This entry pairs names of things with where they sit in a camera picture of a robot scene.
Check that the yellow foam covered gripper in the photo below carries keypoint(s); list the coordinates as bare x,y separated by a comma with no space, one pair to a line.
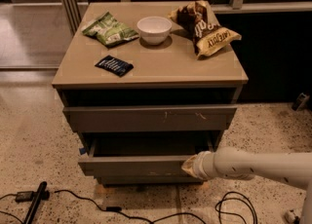
204,166

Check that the grey drawer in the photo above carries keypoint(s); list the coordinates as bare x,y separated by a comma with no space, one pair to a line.
140,158
150,118

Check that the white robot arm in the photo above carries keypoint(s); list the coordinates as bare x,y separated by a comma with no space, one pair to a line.
294,169

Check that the grey top drawer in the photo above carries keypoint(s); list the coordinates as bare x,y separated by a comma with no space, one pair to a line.
150,118

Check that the grey drawer cabinet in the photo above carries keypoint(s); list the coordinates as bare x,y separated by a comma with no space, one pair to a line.
166,75

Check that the blue tape piece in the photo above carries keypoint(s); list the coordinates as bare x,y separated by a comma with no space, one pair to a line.
82,151

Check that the white power strip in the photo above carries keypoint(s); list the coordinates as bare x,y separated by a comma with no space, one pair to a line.
292,216

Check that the dark blue snack packet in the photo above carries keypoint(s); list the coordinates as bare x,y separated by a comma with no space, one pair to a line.
114,65

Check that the brown yellow chip bag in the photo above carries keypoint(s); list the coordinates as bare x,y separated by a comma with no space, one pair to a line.
208,36

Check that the white bowl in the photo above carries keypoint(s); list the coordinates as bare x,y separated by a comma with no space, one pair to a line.
154,30

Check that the black rod on floor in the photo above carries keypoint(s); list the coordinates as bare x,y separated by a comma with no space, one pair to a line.
42,194

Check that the green chip bag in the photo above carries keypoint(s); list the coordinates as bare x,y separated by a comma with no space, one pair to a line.
109,31

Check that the black power adapter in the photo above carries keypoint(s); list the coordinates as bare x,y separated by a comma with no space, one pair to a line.
25,196

